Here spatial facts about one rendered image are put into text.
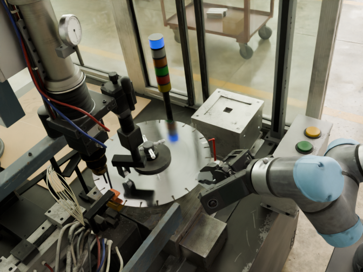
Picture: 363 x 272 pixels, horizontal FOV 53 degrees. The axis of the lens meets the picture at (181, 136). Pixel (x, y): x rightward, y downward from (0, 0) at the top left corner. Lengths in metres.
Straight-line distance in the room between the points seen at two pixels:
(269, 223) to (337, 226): 0.42
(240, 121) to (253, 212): 0.28
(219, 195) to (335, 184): 0.22
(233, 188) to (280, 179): 0.12
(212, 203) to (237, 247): 0.34
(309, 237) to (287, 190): 1.34
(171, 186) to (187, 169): 0.07
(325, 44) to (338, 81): 1.92
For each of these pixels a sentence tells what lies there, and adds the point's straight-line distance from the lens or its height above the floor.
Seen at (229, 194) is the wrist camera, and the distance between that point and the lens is 0.74.
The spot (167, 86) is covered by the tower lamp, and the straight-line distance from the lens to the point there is 1.19.
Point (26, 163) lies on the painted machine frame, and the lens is 0.98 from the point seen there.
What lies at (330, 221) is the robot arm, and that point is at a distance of 0.69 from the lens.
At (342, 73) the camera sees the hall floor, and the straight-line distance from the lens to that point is 3.10.
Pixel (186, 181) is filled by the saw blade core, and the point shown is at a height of 0.95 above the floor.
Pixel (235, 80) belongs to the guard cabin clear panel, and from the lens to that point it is 1.30.
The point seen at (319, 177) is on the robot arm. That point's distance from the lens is 0.61.
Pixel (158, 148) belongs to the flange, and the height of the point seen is 0.96.
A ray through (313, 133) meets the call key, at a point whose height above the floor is 0.91.
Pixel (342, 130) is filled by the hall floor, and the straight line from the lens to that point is 2.55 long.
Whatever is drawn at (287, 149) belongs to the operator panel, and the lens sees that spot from 1.08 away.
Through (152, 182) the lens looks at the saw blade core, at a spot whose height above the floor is 0.95.
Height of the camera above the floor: 1.65
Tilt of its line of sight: 42 degrees down
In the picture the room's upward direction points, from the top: 9 degrees counter-clockwise
